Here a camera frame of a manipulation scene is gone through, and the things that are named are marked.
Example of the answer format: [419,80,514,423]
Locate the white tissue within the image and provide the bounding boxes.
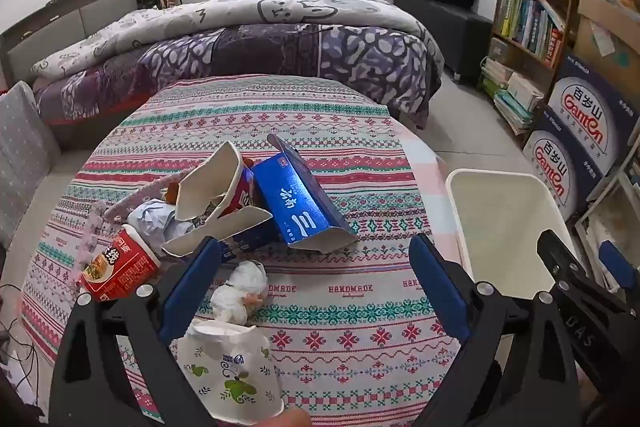
[210,259,271,325]

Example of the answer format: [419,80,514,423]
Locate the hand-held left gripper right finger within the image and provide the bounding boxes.
[409,234,593,427]

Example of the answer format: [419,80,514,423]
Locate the brown cardboard box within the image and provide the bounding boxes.
[570,0,640,82]

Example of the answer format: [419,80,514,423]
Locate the red instant noodle cup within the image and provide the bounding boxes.
[80,227,162,303]

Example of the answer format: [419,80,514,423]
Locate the white paper ball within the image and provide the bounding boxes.
[127,199,193,253]

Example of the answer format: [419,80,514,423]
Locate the grey bed headboard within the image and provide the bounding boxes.
[0,0,138,82]

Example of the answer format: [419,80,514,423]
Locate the grey purple printed quilt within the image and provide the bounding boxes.
[30,0,443,130]

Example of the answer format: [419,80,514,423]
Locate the grey dotted chair cushion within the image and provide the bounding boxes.
[0,81,63,248]

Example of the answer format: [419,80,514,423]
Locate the crushed red white paper bowl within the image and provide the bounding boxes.
[161,141,273,258]

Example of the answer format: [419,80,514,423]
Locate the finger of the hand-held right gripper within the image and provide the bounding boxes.
[597,239,640,305]
[536,229,601,293]

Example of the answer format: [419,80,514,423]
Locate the black cables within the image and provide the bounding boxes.
[0,282,51,408]

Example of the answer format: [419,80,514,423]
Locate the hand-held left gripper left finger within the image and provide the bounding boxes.
[50,237,223,427]

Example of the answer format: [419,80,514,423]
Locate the striped patterned tablecloth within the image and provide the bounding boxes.
[20,74,463,427]

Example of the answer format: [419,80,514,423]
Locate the white plastic bin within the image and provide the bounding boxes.
[445,168,583,303]

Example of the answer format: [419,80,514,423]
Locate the pink fuzzy cord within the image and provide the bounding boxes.
[70,172,181,288]

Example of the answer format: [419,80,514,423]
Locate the stack of books on floor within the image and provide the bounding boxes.
[480,57,546,135]

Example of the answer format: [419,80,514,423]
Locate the pink checked tablecloth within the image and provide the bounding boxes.
[395,122,468,268]

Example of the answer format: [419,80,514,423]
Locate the white rack with papers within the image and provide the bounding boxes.
[575,147,640,293]

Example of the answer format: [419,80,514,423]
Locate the blue printed water carton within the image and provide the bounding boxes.
[547,49,640,202]
[522,107,596,220]

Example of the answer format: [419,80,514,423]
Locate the blue cardboard carton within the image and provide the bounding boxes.
[250,133,360,255]

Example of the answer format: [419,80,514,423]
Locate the person's left hand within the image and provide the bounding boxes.
[260,408,313,427]

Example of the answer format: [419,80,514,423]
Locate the white paper cup green print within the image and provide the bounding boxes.
[177,319,286,425]

